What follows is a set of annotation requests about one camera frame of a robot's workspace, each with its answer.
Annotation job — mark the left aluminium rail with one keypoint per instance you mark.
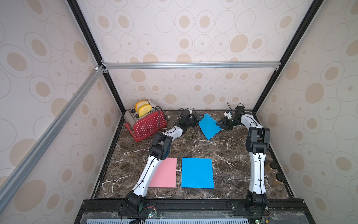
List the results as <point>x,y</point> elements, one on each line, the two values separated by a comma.
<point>25,167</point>

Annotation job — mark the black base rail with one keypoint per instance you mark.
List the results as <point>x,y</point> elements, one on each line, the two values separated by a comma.
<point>194,211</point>

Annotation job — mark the red toaster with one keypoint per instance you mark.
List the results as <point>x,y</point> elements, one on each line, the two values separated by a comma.
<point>141,128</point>

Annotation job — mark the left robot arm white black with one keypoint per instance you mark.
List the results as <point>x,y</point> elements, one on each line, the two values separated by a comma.
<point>158,152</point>

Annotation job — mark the yellow toast slice back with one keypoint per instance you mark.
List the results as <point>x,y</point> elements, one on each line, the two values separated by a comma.
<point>141,104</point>

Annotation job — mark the brown jar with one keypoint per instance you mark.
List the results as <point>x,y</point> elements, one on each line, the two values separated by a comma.
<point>271,168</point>
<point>277,179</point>

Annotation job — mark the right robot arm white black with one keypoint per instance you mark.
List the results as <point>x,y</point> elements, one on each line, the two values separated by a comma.
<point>257,145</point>

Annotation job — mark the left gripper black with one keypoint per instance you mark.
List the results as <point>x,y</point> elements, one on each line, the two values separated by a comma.
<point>195,120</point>

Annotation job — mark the yellow toast slice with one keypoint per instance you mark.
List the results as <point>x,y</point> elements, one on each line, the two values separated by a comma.
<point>144,110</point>
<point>141,104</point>

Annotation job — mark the brown jar back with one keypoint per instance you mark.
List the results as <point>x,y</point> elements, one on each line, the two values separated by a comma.
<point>271,168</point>

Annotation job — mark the blue paper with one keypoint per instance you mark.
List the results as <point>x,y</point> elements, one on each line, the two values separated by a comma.
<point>197,173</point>
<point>209,127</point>

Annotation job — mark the yellow toast slice front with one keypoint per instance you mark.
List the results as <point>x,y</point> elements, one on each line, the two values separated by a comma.
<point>144,110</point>

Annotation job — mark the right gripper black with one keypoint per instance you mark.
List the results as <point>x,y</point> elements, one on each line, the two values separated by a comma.
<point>224,123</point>

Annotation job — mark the pink paper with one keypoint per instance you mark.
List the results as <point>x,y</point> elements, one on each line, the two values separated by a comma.
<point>165,175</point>

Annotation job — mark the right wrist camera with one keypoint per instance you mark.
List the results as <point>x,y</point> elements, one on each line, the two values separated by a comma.
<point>235,110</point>

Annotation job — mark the horizontal aluminium rail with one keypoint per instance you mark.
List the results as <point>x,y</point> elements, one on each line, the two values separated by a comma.
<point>192,65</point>

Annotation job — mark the brown jar front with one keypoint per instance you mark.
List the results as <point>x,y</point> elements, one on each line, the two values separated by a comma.
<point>277,179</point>

